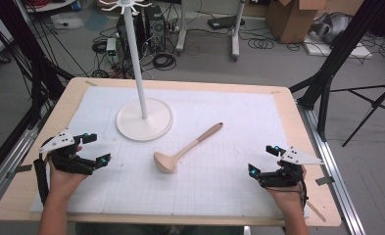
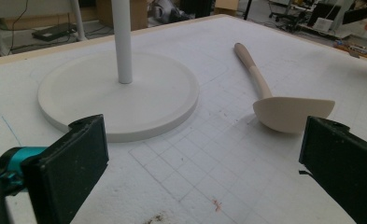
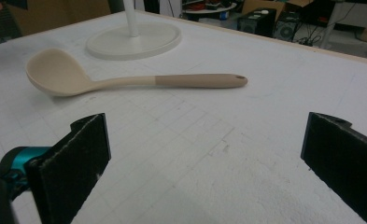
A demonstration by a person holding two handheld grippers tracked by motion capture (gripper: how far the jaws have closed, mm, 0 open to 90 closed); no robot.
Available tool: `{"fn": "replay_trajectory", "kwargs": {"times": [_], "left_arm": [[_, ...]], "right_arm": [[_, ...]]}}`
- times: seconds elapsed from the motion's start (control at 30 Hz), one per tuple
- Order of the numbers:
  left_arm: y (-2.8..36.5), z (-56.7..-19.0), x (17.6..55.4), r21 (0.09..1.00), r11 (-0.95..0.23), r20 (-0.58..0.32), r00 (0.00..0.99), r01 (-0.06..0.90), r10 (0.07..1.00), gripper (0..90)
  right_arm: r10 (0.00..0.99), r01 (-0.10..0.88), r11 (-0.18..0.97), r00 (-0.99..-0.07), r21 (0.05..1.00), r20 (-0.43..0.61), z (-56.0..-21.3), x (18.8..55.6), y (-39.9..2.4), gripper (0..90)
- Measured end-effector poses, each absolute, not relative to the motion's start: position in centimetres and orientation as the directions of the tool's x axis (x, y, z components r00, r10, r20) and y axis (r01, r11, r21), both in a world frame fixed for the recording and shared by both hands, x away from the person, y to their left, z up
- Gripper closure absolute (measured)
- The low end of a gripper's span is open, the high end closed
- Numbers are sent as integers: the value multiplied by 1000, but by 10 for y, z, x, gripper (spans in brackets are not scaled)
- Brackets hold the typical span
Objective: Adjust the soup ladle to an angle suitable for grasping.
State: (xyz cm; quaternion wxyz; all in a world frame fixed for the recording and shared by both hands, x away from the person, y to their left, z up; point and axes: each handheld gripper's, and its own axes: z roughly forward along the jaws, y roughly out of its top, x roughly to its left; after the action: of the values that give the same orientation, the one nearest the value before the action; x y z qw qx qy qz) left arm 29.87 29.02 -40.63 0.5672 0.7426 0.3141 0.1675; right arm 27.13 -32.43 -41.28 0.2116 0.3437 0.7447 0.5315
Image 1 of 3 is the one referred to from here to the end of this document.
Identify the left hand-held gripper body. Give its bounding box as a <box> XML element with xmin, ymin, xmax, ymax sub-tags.
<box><xmin>38</xmin><ymin>127</ymin><xmax>96</xmax><ymax>176</ymax></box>

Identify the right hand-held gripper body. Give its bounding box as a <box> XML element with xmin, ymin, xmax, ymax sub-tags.
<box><xmin>258</xmin><ymin>146</ymin><xmax>325</xmax><ymax>189</ymax></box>

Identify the person's right hand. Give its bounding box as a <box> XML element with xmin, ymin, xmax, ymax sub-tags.
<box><xmin>265</xmin><ymin>160</ymin><xmax>310</xmax><ymax>214</ymax></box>

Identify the person's left hand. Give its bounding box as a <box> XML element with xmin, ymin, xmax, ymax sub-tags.
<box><xmin>47</xmin><ymin>146</ymin><xmax>90</xmax><ymax>204</ymax></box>

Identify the white grid mat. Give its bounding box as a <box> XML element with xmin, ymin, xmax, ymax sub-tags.
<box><xmin>29</xmin><ymin>85</ymin><xmax>312</xmax><ymax>219</ymax></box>

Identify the white hook stand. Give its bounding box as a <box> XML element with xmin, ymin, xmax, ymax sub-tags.
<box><xmin>98</xmin><ymin>0</ymin><xmax>175</xmax><ymax>143</ymax></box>

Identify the beige wooden ladle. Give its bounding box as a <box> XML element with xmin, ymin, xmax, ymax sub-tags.
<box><xmin>153</xmin><ymin>121</ymin><xmax>224</xmax><ymax>175</ymax></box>

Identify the small white device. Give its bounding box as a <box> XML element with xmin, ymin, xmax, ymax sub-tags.
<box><xmin>105</xmin><ymin>36</ymin><xmax>119</xmax><ymax>65</ymax></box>

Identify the black tripod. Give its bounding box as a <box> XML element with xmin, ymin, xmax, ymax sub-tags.
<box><xmin>329</xmin><ymin>77</ymin><xmax>385</xmax><ymax>148</ymax></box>

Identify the white stand leg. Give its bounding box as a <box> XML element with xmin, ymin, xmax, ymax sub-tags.
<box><xmin>230</xmin><ymin>0</ymin><xmax>247</xmax><ymax>63</ymax></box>
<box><xmin>175</xmin><ymin>0</ymin><xmax>188</xmax><ymax>56</ymax></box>

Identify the white foam board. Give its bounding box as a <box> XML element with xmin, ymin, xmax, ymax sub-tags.
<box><xmin>302</xmin><ymin>31</ymin><xmax>374</xmax><ymax>61</ymax></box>

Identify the black computer tower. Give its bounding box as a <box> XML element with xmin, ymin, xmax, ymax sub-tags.
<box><xmin>143</xmin><ymin>5</ymin><xmax>167</xmax><ymax>55</ymax></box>

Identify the cardboard box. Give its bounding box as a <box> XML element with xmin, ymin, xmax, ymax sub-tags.
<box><xmin>265</xmin><ymin>0</ymin><xmax>329</xmax><ymax>45</ymax></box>

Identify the black flat device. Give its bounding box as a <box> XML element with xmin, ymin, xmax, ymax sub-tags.
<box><xmin>207</xmin><ymin>15</ymin><xmax>246</xmax><ymax>31</ymax></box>

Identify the grey bag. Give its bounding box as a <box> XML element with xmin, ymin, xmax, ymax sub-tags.
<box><xmin>310</xmin><ymin>12</ymin><xmax>354</xmax><ymax>45</ymax></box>

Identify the black strap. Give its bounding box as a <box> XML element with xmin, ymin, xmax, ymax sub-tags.
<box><xmin>32</xmin><ymin>153</ymin><xmax>52</xmax><ymax>208</ymax></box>

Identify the grey metal bracket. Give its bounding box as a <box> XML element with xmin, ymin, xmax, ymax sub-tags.
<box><xmin>314</xmin><ymin>175</ymin><xmax>336</xmax><ymax>187</ymax></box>
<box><xmin>5</xmin><ymin>164</ymin><xmax>33</xmax><ymax>179</ymax></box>

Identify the aluminium rail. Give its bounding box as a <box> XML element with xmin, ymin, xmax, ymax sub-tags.
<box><xmin>296</xmin><ymin>99</ymin><xmax>367</xmax><ymax>235</ymax></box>
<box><xmin>0</xmin><ymin>121</ymin><xmax>46</xmax><ymax>214</ymax></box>

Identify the black metal frame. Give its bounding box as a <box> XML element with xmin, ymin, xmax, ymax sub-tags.
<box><xmin>289</xmin><ymin>0</ymin><xmax>385</xmax><ymax>142</ymax></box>
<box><xmin>0</xmin><ymin>0</ymin><xmax>76</xmax><ymax>131</ymax></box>

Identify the black cable coil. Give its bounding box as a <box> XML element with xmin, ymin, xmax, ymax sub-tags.
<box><xmin>246</xmin><ymin>37</ymin><xmax>276</xmax><ymax>51</ymax></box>
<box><xmin>152</xmin><ymin>52</ymin><xmax>178</xmax><ymax>71</ymax></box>

